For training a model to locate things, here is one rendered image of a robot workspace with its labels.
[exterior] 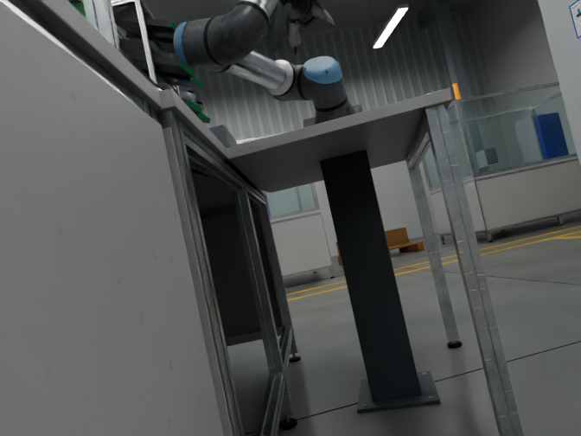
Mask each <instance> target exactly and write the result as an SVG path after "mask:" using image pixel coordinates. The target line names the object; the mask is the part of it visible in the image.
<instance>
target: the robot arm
mask: <svg viewBox="0 0 581 436"><path fill-rule="evenodd" d="M279 1H280V3H281V4H282V5H286V4H287V3H290V5H289V6H288V7H289V9H288V16H287V20H286V29H287V35H288V37H289V42H290V46H291V49H292V51H293V54H294V55H296V54H297V45H300V44H301V37H300V35H299V26H298V24H296V21H297V22H298V23H299V24H300V26H301V27H303V28H307V27H308V26H310V25H311V24H312V23H313V22H314V21H316V20H317V19H318V18H320V17H321V19H322V20H324V21H326V23H328V24H329V25H331V26H333V27H334V26H335V23H334V21H333V19H332V17H331V16H330V15H329V13H328V12H327V11H326V10H325V9H324V8H323V7H322V5H321V4H320V3H319V2H318V1H317V0H279ZM277 3H278V0H241V1H239V2H238V3H237V4H236V6H235V7H234V9H233V10H232V11H230V12H229V13H227V14H225V15H223V16H215V17H209V18H204V19H198V20H188V21H186V22H182V23H181V24H180V25H179V26H178V27H177V28H176V31H175V33H174V50H175V52H176V55H177V58H178V60H179V61H180V63H181V64H182V65H184V66H185V67H191V68H197V67H202V68H205V69H207V70H209V71H212V72H215V73H217V74H223V73H225V72H226V71H228V72H229V73H232V74H236V75H238V76H240V77H242V78H245V79H247V80H250V81H253V82H255V83H258V84H260V85H262V86H264V87H266V90H267V92H269V95H270V96H271V97H272V98H274V99H276V100H280V101H288V100H312V101H313V103H314V106H315V109H316V116H315V125H316V124H320V123H322V122H326V121H330V120H332V119H338V118H341V117H345V116H348V115H351V114H355V113H356V111H355V109H354V108H353V107H352V105H351V104H350V102H349V101H348V96H347V93H346V89H345V86H344V81H343V78H342V71H341V69H340V65H339V63H338V61H337V60H336V59H334V58H332V57H329V56H319V57H316V58H312V59H310V60H308V61H306V62H305V63H304V65H293V64H291V63H289V62H288V61H284V60H279V61H274V60H272V59H270V58H268V57H266V56H264V55H262V54H260V53H258V52H256V51H254V49H255V48H256V47H257V45H258V44H259V43H260V41H261V40H262V39H263V37H264V35H265V33H266V31H267V30H268V28H269V26H270V16H271V13H272V12H273V10H274V9H275V7H276V5H277Z"/></svg>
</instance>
